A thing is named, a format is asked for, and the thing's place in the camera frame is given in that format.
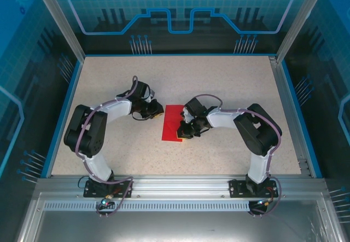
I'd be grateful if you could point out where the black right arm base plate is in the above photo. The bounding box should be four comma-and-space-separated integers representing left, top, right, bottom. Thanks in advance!
229, 178, 277, 199

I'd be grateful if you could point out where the cable connector with green light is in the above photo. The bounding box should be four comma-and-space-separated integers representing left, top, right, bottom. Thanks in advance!
100, 193, 114, 207
255, 198, 275, 208

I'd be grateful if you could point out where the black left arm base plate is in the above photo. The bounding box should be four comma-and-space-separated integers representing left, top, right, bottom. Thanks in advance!
83, 178, 134, 199

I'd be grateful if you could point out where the aluminium frame post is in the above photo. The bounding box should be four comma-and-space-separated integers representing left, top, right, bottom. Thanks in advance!
275, 0, 325, 64
30, 0, 85, 61

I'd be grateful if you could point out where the grey metal front panel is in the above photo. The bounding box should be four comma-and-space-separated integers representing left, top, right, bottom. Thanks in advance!
16, 192, 347, 242

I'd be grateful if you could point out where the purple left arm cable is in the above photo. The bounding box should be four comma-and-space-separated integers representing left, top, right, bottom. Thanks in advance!
73, 75, 138, 218

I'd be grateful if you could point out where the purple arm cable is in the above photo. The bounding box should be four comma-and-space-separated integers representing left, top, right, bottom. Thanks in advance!
73, 75, 138, 218
191, 93, 283, 217

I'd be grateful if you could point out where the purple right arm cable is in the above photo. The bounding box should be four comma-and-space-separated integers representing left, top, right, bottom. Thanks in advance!
191, 93, 283, 217

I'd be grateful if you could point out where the slotted aluminium cable duct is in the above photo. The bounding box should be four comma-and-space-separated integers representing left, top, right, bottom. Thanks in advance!
42, 201, 252, 211

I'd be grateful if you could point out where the aluminium side rail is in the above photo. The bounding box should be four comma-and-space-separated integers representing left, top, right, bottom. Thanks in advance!
269, 55, 313, 177

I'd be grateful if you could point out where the red cloth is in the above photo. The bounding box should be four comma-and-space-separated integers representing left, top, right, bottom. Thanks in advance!
160, 104, 186, 143

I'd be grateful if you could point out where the blue table edge strip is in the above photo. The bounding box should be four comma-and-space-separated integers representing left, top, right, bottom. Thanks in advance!
281, 61, 323, 178
40, 60, 84, 178

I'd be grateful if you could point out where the aluminium front rail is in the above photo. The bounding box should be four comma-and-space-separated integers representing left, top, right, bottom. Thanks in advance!
35, 175, 329, 199

